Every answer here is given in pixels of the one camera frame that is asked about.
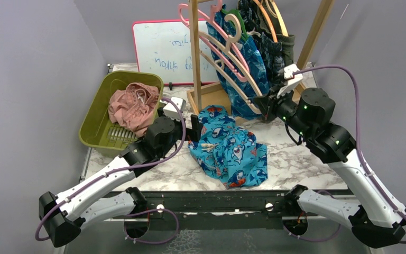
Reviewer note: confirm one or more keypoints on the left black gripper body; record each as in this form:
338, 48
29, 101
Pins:
188, 132

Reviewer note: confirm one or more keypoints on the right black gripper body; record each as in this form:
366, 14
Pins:
284, 107

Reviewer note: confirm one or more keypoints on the blue leaf print shorts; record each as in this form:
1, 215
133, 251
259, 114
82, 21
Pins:
253, 58

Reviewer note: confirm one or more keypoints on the blue shark print shorts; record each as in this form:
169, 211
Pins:
228, 152

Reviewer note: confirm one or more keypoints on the pink shorts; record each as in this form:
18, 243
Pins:
134, 107

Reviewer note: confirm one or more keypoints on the pink plastic hanger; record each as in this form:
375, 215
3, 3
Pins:
229, 52

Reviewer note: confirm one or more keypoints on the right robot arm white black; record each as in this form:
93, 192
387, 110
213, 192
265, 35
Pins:
377, 219

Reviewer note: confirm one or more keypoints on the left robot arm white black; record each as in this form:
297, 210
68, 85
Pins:
64, 215

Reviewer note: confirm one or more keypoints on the dark blue patterned shorts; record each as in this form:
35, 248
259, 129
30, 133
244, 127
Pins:
258, 28

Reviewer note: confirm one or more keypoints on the beige wooden hanger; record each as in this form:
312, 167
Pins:
274, 11

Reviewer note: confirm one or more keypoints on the dark olive shorts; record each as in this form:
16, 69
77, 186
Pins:
287, 43

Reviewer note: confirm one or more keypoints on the orange wooden hanger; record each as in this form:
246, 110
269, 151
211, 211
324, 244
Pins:
267, 19

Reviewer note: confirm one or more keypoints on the wooden clothes rack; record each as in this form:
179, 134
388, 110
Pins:
201, 96

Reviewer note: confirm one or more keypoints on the red framed whiteboard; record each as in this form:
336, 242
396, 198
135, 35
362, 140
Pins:
163, 48

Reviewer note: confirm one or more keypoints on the olive green plastic basket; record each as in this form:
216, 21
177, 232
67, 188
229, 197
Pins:
97, 131

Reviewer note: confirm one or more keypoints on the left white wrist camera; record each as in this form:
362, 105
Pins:
172, 108

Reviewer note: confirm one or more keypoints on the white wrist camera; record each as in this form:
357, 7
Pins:
172, 108
290, 78

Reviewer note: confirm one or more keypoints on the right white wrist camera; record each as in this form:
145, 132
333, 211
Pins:
290, 78

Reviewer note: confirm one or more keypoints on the black metal base rail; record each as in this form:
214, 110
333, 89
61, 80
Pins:
213, 222

